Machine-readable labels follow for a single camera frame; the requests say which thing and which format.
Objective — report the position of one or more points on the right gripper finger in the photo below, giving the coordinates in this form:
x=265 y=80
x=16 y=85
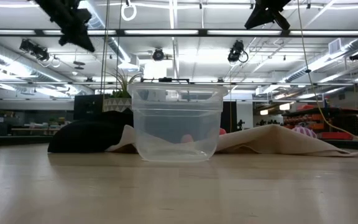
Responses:
x=258 y=17
x=282 y=20

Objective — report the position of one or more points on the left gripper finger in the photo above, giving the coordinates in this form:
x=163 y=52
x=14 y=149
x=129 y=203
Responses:
x=84 y=17
x=76 y=40

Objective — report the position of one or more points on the pink white striped produce toy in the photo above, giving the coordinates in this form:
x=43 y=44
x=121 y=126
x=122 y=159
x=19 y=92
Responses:
x=304 y=132

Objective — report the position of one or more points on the clear plastic tupperware container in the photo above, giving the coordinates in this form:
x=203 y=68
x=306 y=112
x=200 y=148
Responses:
x=176 y=124

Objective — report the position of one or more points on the small pink produce toy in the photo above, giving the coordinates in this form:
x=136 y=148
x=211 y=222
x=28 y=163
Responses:
x=187 y=139

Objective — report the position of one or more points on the black ceiling track light cluster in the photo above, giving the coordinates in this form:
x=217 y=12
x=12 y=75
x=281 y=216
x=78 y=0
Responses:
x=36 y=49

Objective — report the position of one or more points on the black box speaker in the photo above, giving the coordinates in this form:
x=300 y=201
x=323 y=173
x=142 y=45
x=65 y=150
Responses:
x=87 y=107

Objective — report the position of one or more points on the succulent in white geometric pot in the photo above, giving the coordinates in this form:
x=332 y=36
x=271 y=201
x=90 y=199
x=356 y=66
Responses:
x=117 y=104

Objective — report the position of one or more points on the small black ceiling fixture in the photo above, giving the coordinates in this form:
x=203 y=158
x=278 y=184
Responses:
x=356 y=56

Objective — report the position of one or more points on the black cloth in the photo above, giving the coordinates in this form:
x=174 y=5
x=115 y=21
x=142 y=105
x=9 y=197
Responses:
x=85 y=137

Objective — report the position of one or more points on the black upright panel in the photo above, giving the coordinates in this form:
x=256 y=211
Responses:
x=230 y=116

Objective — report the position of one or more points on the small black tripod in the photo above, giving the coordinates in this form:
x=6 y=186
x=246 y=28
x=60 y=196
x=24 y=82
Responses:
x=240 y=124

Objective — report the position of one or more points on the beige cloth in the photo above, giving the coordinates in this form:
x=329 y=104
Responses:
x=275 y=140

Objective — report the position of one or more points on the red storage bin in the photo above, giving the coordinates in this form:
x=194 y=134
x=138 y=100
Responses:
x=336 y=136

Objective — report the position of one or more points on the black overhead frame beam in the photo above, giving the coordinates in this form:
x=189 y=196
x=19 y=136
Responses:
x=120 y=32

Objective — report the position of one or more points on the black horizontal frame rail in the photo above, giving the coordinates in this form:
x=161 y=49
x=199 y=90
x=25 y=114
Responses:
x=259 y=83

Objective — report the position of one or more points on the black round ceiling camera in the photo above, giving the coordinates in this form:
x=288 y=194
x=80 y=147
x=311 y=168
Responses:
x=158 y=54

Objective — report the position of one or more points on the black clamp on rail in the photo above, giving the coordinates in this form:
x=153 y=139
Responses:
x=166 y=80

